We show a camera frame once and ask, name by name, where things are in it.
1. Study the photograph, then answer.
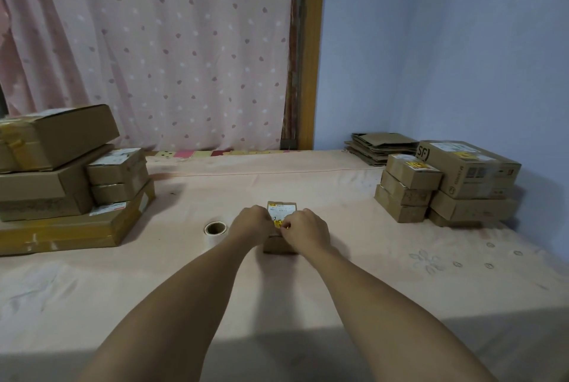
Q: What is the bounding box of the small brown cardboard box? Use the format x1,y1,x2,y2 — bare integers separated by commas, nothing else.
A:
374,185,429,224

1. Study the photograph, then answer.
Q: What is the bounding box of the large taped cardboard box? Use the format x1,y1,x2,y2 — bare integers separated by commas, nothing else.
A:
0,105,121,173

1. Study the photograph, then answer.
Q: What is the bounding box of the person's left forearm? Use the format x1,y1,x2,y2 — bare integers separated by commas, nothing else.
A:
76,232,260,382

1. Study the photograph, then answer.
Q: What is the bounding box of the small cardboard box white label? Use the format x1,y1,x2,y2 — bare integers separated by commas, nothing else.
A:
86,148,148,186

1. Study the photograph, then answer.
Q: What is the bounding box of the large printed cardboard box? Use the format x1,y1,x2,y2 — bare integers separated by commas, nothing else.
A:
416,140,522,200

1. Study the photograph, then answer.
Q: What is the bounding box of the wooden door frame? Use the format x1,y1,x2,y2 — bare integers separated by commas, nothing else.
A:
281,0,327,151

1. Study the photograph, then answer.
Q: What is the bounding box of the wide brown cardboard box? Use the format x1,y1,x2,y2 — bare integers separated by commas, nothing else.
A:
0,144,114,222

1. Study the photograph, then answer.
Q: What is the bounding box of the small labelled cardboard box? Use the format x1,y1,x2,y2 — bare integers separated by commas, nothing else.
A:
263,201,299,255

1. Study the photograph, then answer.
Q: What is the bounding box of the small box yellow label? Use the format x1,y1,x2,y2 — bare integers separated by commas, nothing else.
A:
385,154,443,191

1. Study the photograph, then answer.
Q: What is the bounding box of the small scribbled cardboard box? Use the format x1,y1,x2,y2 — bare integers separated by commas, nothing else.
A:
381,170,434,207

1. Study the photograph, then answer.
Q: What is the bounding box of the flat brown cardboard box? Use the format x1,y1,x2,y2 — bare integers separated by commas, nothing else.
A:
428,209,503,229

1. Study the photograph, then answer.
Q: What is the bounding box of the small plain cardboard box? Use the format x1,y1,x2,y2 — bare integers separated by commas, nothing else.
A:
91,167,150,206

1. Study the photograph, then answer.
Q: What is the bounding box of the medium brown cardboard box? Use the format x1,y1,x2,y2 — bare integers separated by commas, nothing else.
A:
429,191,519,223

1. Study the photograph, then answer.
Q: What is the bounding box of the pink embroidered table cloth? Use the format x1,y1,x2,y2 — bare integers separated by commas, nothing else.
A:
0,149,569,382

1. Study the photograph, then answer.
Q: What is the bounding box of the person's right forearm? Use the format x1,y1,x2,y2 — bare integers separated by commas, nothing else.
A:
306,245,499,382

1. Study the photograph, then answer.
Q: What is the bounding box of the person's right hand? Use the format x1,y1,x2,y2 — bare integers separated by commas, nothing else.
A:
279,208,332,257

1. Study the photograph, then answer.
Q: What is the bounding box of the stack of flattened cardboard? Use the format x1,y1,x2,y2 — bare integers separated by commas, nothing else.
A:
344,132,419,167

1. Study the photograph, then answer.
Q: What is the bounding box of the person's left hand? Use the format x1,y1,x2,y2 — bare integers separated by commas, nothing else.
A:
227,205,282,250

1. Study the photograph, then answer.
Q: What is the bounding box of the long flat cardboard box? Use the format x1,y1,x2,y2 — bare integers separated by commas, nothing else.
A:
0,179,156,256

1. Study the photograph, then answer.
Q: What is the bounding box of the pink dotted curtain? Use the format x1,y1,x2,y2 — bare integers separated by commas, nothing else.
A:
0,0,295,152

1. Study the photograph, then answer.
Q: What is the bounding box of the clear packing tape roll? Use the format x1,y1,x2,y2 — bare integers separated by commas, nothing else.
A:
204,220,228,244

